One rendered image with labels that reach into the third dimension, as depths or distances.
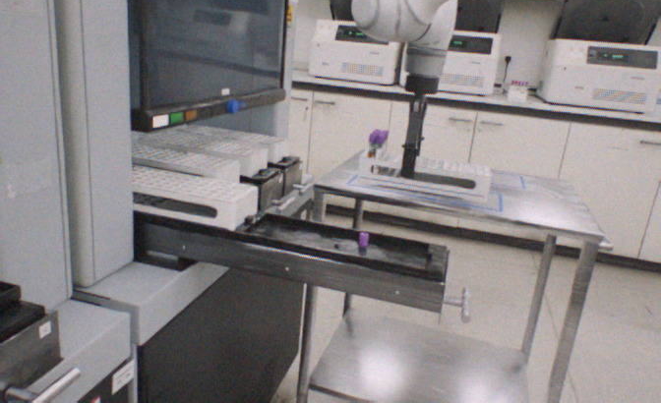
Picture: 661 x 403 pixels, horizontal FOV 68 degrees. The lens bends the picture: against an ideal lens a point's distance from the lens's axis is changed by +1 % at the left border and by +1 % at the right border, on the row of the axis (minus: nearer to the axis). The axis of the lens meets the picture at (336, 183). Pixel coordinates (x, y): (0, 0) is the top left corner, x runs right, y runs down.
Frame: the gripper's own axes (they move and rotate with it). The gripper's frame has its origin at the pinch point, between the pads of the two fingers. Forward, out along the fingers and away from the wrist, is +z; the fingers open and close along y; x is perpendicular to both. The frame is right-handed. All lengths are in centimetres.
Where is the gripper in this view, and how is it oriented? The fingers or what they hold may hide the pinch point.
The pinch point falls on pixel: (410, 163)
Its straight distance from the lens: 116.7
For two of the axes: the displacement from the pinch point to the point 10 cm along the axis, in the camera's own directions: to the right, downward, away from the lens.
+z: -0.9, 9.6, 2.7
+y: 2.5, -2.4, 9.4
